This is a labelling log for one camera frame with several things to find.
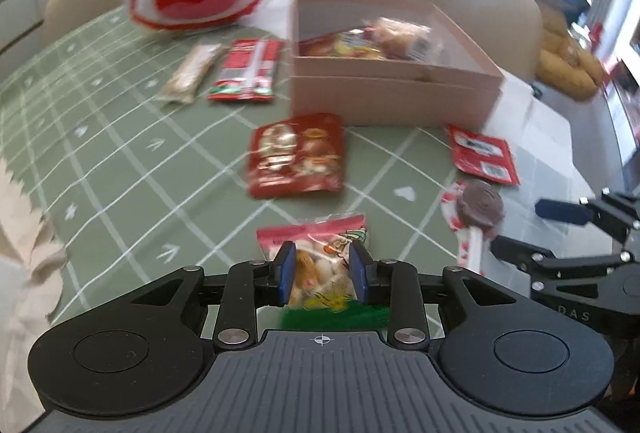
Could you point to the pink cardboard box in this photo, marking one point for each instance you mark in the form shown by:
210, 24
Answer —
390, 93

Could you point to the green checked tablecloth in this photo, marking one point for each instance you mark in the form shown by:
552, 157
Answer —
125, 193

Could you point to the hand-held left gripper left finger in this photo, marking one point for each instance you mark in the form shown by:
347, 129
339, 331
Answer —
285, 273

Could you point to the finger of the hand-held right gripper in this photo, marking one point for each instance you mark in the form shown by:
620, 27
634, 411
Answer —
557, 210
520, 249

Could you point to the red white long snack packet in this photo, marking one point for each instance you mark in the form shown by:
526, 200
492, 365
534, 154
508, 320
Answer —
247, 70

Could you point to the beige snack bar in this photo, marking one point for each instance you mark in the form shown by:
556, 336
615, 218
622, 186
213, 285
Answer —
190, 73

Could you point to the brown chocolate lollipop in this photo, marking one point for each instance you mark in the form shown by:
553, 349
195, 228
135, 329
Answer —
480, 208

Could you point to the pastry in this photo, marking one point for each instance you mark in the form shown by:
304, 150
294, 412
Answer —
405, 35

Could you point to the red illustrated snack packet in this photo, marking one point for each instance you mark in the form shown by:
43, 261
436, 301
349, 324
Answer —
297, 155

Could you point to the clear colourful candy packet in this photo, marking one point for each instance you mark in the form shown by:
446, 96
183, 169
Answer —
320, 263

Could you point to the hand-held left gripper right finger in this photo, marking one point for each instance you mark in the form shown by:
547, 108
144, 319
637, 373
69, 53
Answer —
359, 275

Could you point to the beige scalloped cloth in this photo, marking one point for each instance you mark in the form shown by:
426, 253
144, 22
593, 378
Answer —
27, 238

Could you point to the small red snack packet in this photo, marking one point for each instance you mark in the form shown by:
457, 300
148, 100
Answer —
482, 153

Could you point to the black television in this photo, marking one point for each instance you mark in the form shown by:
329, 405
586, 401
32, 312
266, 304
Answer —
631, 113

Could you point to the yellow armchair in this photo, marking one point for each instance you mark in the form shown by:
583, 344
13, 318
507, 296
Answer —
570, 63

